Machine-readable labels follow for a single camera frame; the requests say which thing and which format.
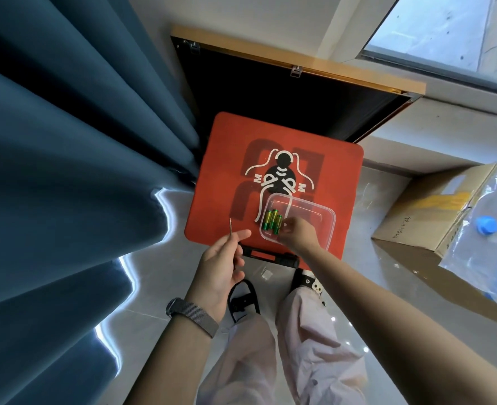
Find black case handle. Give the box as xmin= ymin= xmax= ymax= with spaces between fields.
xmin=239 ymin=244 xmax=301 ymax=270

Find grey woven watch band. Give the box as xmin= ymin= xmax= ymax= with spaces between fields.
xmin=166 ymin=298 xmax=220 ymax=339

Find black left sandal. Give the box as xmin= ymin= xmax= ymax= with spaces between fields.
xmin=227 ymin=279 xmax=261 ymax=325

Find person's right forearm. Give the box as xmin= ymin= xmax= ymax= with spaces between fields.
xmin=304 ymin=244 xmax=497 ymax=405

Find person's left forearm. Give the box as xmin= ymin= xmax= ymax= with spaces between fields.
xmin=124 ymin=310 xmax=216 ymax=405

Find black right sandal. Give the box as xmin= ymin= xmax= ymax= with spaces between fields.
xmin=290 ymin=268 xmax=326 ymax=307

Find wood framed dark board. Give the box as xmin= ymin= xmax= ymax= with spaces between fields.
xmin=170 ymin=25 xmax=426 ymax=144

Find clear plastic container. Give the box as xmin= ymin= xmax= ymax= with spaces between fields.
xmin=259 ymin=192 xmax=337 ymax=252

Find clear plastic bag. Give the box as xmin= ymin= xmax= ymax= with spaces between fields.
xmin=439 ymin=149 xmax=497 ymax=322

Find blue curtain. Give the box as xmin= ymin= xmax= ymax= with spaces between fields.
xmin=0 ymin=0 xmax=201 ymax=405

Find orange printed case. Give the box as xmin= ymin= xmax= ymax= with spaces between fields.
xmin=184 ymin=112 xmax=365 ymax=271

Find person's left hand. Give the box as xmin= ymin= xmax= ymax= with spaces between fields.
xmin=185 ymin=229 xmax=252 ymax=323

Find cardboard box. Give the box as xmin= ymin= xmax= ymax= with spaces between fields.
xmin=371 ymin=163 xmax=497 ymax=258

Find blue bottle cap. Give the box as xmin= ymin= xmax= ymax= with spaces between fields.
xmin=475 ymin=215 xmax=497 ymax=236

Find pink trousers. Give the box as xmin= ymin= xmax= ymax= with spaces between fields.
xmin=195 ymin=287 xmax=370 ymax=405

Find person's right hand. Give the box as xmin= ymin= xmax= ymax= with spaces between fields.
xmin=276 ymin=217 xmax=322 ymax=258

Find black sandal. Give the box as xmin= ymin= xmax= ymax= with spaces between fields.
xmin=290 ymin=268 xmax=326 ymax=307
xmin=227 ymin=279 xmax=261 ymax=325

